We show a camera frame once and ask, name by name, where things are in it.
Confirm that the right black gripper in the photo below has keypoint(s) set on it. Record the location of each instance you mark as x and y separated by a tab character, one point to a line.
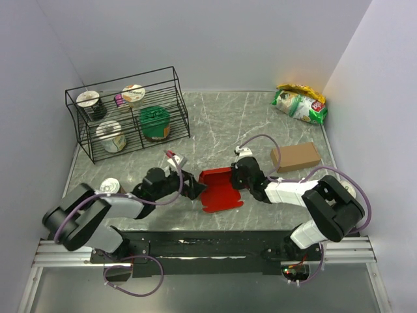
234	171

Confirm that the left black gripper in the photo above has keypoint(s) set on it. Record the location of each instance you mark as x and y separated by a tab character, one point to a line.
194	188

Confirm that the red paper box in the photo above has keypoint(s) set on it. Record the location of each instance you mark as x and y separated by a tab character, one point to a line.
219	194

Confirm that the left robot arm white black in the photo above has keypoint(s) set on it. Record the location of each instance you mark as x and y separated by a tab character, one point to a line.
79	220

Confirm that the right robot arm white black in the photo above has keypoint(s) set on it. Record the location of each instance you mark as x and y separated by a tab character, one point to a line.
334	211

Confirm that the brown cardboard box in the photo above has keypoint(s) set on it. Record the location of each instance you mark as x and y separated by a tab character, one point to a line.
296	157

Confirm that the green lidded jar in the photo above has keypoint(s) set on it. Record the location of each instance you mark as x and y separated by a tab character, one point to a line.
155	123

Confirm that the metal tin can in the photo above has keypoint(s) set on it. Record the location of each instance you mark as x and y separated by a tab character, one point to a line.
111	185

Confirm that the green chips bag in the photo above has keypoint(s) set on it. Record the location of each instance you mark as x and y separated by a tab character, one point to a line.
300	107

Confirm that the yellow chips bag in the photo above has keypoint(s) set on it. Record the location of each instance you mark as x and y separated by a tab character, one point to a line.
303	90

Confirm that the white cup lower shelf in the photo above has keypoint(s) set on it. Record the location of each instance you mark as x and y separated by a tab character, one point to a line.
111	136

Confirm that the white yogurt cup orange label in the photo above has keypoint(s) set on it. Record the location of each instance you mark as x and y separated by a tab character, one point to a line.
133	95

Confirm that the small purple white cup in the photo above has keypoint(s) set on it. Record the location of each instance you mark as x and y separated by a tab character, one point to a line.
119	100

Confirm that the foil lid dark cup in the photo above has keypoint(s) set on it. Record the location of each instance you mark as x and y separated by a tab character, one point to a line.
91	106

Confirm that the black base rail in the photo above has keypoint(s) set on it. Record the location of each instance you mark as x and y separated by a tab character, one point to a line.
204	252

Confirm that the black wire rack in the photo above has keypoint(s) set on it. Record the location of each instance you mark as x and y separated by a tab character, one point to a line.
162	87

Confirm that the aluminium frame rail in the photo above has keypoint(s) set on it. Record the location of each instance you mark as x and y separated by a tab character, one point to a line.
345	279

